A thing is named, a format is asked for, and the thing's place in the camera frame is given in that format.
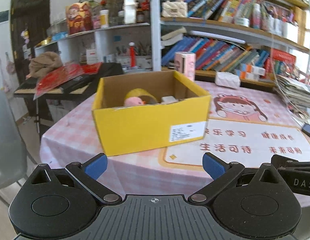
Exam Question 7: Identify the small pink plush chick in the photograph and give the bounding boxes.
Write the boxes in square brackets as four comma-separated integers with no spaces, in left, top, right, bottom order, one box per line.
[124,96,145,107]

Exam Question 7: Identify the black smartphone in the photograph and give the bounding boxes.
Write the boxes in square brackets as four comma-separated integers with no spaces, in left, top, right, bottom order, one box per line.
[301,124,310,137]

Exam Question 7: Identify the pink cartoon desk mat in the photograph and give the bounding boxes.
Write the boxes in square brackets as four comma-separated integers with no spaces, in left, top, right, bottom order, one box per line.
[158,81,310,171]

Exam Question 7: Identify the white quilted purse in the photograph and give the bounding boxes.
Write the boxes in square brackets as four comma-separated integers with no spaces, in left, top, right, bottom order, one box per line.
[215,72,241,89]

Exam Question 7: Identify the wooden white bookshelf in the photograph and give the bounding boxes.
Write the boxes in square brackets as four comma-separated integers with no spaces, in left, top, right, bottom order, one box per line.
[150,0,310,71]

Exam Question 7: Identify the pink cylindrical container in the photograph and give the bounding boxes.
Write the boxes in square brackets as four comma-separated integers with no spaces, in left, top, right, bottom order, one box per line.
[174,51,196,81]

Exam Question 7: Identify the row of leaning books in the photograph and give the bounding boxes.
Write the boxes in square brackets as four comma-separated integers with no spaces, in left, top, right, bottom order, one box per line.
[162,33,269,72]

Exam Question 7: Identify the yellow tape roll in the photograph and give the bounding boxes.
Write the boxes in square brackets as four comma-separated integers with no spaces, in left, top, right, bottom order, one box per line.
[124,88,158,105]

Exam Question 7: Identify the red dictionary books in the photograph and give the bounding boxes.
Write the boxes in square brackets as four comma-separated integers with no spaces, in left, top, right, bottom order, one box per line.
[264,49,296,80]

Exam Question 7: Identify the brown crumpled cloth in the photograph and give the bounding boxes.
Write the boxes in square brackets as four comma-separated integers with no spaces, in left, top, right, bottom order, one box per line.
[28,51,63,78]

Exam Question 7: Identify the orange white box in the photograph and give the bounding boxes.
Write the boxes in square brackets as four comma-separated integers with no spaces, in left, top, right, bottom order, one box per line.
[234,69,260,81]
[240,63,266,76]

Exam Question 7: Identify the cream pearl handle handbag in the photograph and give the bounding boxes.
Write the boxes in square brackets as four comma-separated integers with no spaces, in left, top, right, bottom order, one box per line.
[162,0,188,18]

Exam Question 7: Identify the red paper packets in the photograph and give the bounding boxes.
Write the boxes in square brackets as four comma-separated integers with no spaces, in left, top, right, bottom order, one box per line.
[33,62,102,100]

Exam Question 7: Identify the orange white box lower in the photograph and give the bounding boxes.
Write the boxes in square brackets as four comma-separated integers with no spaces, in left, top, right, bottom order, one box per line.
[234,69,260,81]

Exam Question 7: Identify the orange white box upper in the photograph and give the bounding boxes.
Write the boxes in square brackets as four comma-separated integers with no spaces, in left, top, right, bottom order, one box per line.
[240,63,266,76]

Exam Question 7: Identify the stack of papers and notebooks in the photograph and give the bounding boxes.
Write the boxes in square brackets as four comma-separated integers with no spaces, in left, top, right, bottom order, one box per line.
[274,75,310,120]

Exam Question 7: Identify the grey chair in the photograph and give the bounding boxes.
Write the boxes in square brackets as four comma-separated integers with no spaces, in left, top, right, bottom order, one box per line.
[0,90,28,189]

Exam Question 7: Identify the red fortune god box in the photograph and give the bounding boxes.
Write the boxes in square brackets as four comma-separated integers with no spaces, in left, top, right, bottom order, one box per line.
[65,1,93,35]

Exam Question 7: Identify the white paper roll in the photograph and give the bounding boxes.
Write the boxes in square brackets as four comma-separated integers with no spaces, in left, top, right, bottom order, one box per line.
[161,96,179,105]

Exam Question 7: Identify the black keyboard piano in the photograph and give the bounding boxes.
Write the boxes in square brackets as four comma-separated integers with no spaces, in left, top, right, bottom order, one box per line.
[13,62,123,100]

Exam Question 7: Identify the yellow cardboard box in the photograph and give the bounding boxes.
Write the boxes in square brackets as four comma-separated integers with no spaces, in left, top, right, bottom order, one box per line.
[92,70,211,157]

